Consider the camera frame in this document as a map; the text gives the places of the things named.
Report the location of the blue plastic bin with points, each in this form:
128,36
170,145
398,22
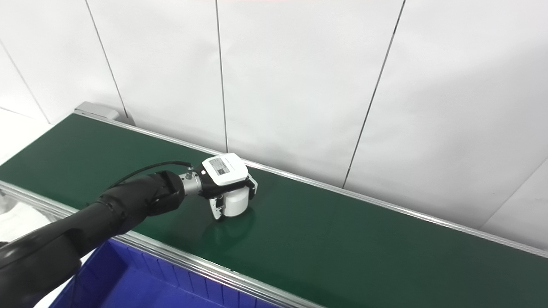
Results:
128,286

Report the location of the green conveyor belt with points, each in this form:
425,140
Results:
342,239
192,259

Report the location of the white cylindrical part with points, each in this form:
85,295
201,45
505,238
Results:
237,205

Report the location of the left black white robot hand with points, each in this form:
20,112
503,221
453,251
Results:
224,171

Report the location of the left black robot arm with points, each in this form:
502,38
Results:
85,222

